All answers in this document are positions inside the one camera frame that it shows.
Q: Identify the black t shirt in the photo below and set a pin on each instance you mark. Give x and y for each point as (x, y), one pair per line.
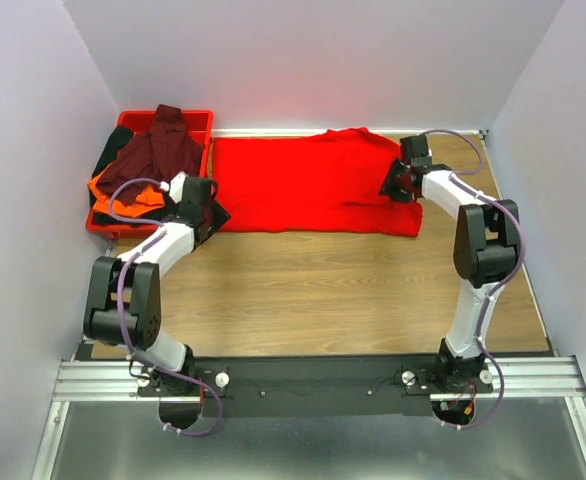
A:
(117, 140)

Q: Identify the red plastic bin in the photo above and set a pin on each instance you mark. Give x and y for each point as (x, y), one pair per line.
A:
(113, 229)

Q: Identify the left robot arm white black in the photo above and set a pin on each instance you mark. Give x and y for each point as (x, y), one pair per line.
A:
(123, 306)

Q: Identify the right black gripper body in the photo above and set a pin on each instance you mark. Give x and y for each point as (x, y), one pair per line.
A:
(393, 183)

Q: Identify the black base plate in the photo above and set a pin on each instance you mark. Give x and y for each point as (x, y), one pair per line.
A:
(315, 386)

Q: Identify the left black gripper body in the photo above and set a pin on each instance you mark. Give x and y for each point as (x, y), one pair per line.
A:
(216, 215)

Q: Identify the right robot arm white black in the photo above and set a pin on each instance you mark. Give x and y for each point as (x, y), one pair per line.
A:
(488, 252)

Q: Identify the bright red t shirt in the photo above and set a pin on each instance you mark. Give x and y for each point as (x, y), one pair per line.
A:
(326, 183)

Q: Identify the orange t shirt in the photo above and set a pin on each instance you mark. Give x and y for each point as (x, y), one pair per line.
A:
(136, 200)

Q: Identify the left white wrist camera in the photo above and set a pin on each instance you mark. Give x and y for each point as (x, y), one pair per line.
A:
(174, 188)

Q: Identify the maroon t shirt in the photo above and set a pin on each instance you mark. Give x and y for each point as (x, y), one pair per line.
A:
(165, 142)

